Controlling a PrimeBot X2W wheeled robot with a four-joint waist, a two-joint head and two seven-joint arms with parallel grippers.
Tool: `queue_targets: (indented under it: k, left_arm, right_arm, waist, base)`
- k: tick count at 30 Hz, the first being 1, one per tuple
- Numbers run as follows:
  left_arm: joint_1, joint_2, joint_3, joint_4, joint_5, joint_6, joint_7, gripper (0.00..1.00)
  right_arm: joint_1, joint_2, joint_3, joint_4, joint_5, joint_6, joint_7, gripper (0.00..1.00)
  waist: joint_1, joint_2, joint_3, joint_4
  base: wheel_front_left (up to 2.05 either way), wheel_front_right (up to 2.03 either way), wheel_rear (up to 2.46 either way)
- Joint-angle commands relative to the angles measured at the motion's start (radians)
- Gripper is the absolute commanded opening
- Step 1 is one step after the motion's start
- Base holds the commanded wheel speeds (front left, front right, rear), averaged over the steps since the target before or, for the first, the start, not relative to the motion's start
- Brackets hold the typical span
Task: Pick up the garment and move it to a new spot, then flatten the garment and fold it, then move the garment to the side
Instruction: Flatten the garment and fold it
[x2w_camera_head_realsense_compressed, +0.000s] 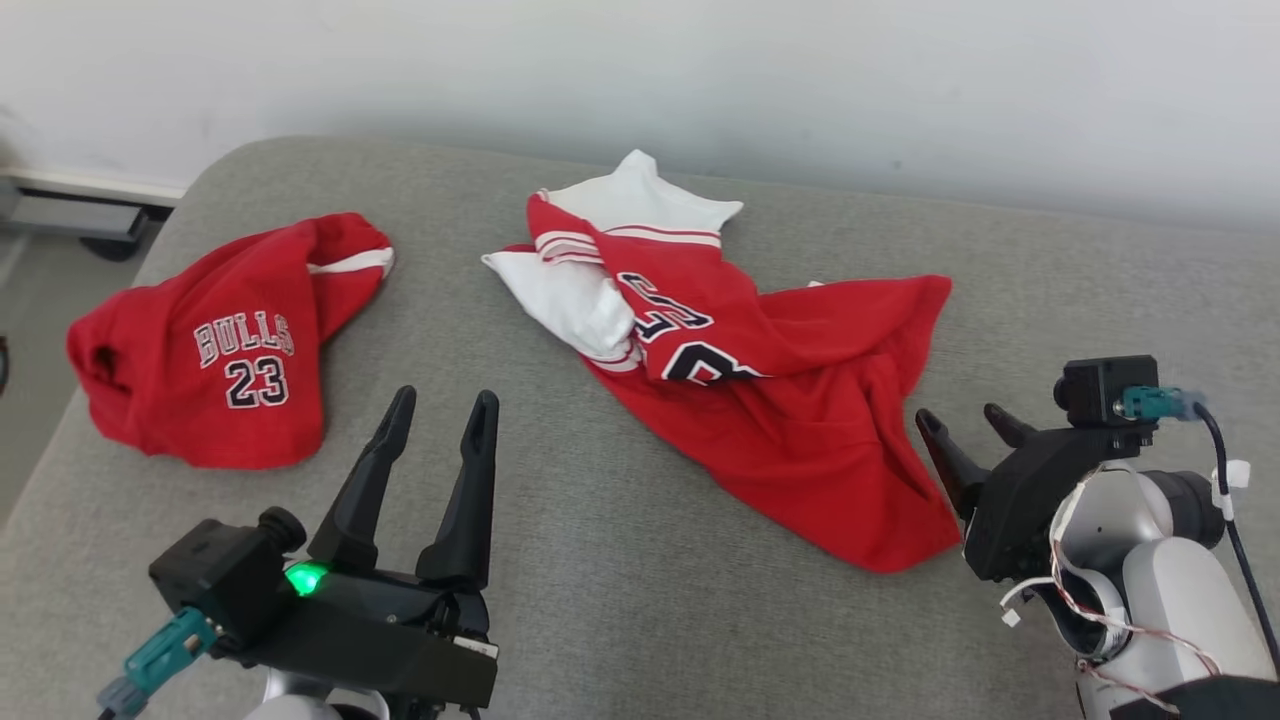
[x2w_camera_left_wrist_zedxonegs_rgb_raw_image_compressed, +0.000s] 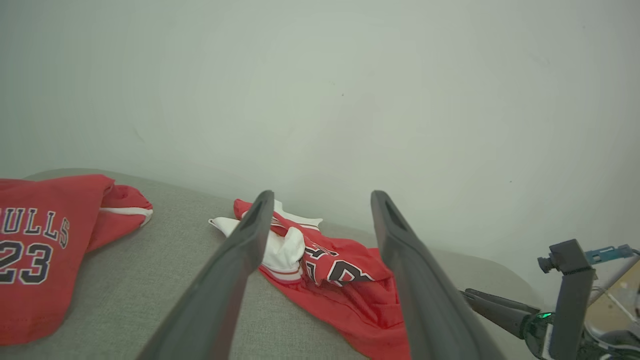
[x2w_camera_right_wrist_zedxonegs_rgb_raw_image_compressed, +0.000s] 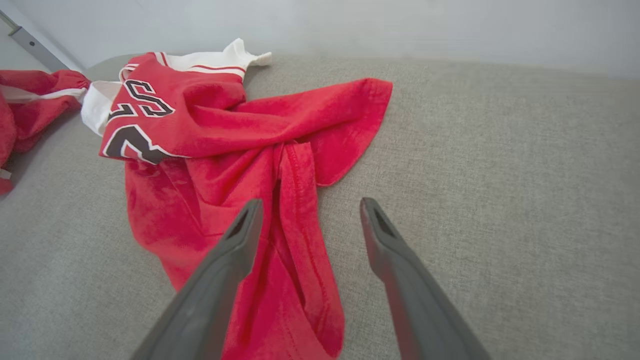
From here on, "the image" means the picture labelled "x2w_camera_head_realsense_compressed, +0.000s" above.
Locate grey fabric sofa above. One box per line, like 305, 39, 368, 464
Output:
0, 135, 1280, 720

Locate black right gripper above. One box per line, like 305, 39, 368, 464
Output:
915, 403, 1161, 584

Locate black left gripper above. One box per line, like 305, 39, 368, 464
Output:
215, 386, 499, 711

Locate white and red wire bundle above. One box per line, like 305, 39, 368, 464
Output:
1000, 478, 1223, 713

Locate black caster wheel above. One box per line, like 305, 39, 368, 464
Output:
80, 234, 149, 263

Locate red Bulls 23 jersey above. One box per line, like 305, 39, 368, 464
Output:
481, 150, 963, 574

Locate teal camera cable connector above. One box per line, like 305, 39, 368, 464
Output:
1120, 385, 1203, 423
97, 607, 217, 719

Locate black camera cable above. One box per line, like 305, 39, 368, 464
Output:
1195, 400, 1280, 673

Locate red Bulls 23 shorts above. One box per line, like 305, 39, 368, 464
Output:
66, 212, 395, 471

